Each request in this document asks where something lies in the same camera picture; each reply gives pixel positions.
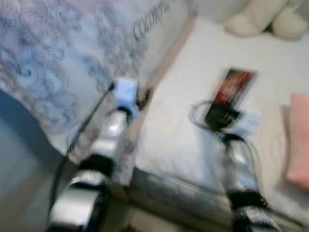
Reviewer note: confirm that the cream plush toy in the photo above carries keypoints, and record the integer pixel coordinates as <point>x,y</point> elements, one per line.
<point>265,19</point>

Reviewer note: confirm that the pink pillow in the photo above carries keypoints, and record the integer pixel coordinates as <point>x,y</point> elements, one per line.
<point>299,140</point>

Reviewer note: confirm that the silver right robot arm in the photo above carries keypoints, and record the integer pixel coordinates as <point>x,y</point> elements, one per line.
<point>244,183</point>

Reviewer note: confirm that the blue-grey patterned duvet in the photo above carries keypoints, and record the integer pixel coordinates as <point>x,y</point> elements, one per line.
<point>58,63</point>

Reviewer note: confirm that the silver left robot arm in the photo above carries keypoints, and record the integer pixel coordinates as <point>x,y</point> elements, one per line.
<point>91,183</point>

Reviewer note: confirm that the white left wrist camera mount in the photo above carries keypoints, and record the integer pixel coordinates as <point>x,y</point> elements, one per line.
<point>126,94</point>

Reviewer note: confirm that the grey bed frame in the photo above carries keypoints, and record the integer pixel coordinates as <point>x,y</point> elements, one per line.
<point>183,195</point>

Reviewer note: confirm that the white mattress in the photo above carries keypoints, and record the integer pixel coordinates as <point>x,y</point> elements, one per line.
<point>183,121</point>

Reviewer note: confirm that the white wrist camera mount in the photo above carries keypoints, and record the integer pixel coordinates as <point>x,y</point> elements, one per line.
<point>247,123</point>
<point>126,94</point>

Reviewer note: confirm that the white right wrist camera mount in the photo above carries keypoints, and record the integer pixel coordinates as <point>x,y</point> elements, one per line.
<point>247,123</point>

